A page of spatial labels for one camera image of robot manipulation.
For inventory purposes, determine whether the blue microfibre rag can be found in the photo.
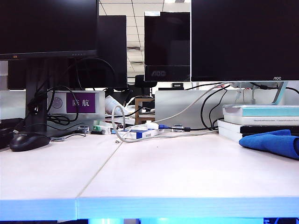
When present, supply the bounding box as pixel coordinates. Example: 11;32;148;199
238;129;299;161

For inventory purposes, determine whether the wooden shelf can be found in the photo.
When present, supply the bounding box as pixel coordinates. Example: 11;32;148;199
135;98;156;125

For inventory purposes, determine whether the white plug adapter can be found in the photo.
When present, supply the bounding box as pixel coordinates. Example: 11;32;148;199
146;120;161;129

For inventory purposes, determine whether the blue white box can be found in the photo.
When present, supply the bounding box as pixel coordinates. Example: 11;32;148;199
116;128;165;140

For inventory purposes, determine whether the black office chair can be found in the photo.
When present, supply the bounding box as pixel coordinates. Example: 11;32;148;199
135;74;157;95

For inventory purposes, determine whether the white plastic bag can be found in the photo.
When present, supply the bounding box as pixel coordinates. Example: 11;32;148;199
104;95;131;115

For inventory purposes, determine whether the green white small box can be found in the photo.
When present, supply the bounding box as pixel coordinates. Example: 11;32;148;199
93;125;112;135

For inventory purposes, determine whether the purple name sign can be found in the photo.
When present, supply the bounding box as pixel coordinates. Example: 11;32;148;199
66;92;96;114

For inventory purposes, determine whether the small black AOC monitor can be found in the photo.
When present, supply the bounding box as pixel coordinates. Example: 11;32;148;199
144;11;191;82

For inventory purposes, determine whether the plain black monitor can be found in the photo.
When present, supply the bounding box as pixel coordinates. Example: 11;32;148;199
7;15;128;91

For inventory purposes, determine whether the white cover book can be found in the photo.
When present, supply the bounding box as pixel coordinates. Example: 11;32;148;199
223;114;299;126

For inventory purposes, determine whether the teal cover book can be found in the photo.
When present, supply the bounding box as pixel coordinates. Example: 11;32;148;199
222;104;299;118

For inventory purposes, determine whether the black monitor stand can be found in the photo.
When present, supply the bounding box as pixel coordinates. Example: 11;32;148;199
25;58;79;138

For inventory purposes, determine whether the large black AOC monitor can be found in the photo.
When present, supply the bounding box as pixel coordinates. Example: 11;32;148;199
191;0;299;82

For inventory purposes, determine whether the black computer mouse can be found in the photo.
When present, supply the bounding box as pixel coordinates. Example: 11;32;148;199
9;132;51;152

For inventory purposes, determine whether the silver teal monitor stand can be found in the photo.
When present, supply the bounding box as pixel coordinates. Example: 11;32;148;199
230;81;290;105

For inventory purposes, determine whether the black monitor with button row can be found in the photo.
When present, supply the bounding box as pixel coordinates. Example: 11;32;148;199
0;0;99;60

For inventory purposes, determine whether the black keyboard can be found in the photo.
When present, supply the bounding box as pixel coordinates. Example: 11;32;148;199
0;127;15;150

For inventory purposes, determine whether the grey looped cable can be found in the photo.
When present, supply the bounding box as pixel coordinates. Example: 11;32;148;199
111;105;220;143

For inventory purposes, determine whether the black cable with ferrite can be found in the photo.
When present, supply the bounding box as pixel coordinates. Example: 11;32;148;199
168;126;219;131

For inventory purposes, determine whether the white monitor cable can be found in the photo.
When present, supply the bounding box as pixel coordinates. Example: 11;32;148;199
153;81;232;124

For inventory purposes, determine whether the black monitor cable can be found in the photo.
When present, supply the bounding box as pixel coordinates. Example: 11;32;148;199
208;88;228;129
200;85;231;130

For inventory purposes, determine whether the black cable bundle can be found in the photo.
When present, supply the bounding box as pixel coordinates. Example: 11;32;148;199
27;86;80;126

